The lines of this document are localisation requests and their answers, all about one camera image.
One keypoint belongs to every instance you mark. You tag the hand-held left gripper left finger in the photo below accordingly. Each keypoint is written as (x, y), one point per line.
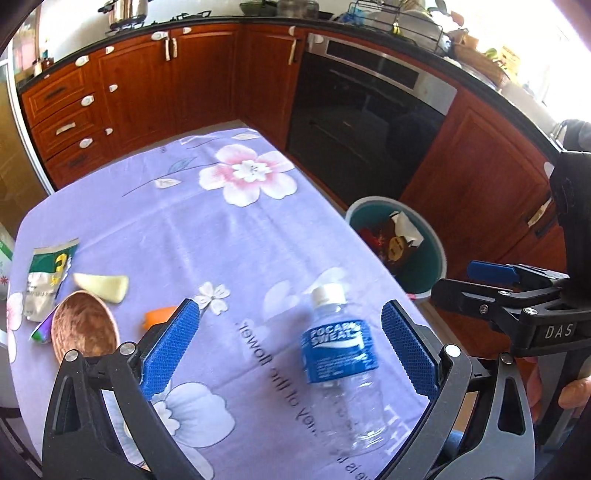
(171, 344)

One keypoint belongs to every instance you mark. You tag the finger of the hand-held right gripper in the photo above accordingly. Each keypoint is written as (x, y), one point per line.
(475, 297)
(489, 271)

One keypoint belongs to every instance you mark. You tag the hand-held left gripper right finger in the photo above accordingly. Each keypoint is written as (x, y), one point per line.
(408, 346)

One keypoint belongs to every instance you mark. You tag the teal trash bin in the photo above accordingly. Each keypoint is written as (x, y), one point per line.
(427, 272)

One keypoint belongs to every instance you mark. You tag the clear plastic bottle blue label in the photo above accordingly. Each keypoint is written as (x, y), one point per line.
(337, 346)

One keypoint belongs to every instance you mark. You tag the woven wicker bowl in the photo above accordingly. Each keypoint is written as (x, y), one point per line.
(83, 327)

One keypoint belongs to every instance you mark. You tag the person's right hand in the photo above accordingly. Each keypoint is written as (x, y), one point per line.
(578, 398)

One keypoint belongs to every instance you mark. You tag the small orange peel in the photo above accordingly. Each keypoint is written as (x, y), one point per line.
(157, 316)

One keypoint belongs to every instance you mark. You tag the pale white peel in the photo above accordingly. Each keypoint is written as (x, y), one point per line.
(104, 286)

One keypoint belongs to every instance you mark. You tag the purple floral tablecloth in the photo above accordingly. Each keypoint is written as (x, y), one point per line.
(207, 221)

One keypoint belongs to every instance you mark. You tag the purple wrapper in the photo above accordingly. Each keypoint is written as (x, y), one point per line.
(42, 333)

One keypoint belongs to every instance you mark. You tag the green white snack packet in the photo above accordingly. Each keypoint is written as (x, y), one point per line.
(44, 277)

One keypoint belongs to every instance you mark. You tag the green white rice bag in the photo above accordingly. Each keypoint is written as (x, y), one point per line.
(5, 263)

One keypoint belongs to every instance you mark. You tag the black built-in oven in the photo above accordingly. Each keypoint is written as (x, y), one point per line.
(360, 129)

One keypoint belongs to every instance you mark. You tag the wicker basket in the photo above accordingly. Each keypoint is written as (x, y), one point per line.
(485, 64)

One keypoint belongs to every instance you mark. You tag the glass sliding door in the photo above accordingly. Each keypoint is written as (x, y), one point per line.
(23, 138)

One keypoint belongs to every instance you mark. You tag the white child safety locks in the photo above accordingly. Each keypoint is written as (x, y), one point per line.
(87, 100)

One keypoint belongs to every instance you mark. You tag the wooden kitchen cabinet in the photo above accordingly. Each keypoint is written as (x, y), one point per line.
(198, 78)

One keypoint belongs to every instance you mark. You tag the small seasoning bottles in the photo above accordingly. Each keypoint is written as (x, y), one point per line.
(42, 64)

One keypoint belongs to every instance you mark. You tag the black gas hob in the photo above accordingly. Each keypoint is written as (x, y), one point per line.
(157, 22)

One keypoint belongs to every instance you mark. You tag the glass bowl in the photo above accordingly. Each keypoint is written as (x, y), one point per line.
(298, 7)

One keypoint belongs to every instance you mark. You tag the steel cooking pot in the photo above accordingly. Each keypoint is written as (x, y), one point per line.
(127, 9)

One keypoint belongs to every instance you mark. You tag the dark green bowl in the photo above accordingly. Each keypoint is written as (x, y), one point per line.
(258, 5)

